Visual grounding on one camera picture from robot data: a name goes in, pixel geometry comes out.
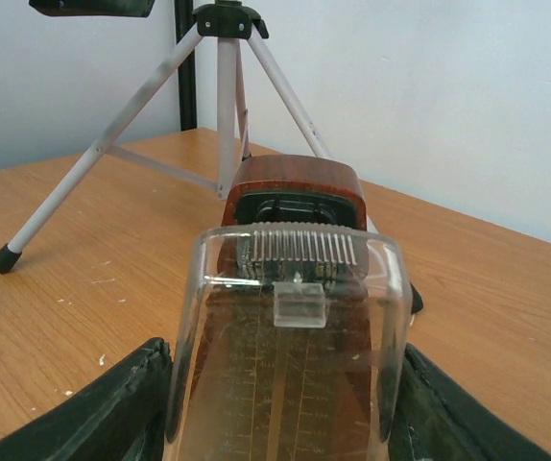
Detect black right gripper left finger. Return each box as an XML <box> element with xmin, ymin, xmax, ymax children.
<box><xmin>0</xmin><ymin>337</ymin><xmax>172</xmax><ymax>461</ymax></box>

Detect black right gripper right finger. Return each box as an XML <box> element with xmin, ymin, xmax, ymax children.
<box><xmin>389</xmin><ymin>344</ymin><xmax>551</xmax><ymax>461</ymax></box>

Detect clear plastic metronome cover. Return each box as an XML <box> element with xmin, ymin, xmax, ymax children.
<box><xmin>164</xmin><ymin>223</ymin><xmax>412</xmax><ymax>460</ymax></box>

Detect brown wooden metronome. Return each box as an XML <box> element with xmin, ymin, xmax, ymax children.
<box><xmin>179</xmin><ymin>222</ymin><xmax>373</xmax><ymax>460</ymax></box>

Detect white sheet music pages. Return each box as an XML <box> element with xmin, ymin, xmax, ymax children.
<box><xmin>29</xmin><ymin>0</ymin><xmax>156</xmax><ymax>18</ymax></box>

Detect black aluminium frame rail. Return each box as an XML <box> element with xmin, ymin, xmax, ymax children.
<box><xmin>173</xmin><ymin>0</ymin><xmax>198</xmax><ymax>131</ymax></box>

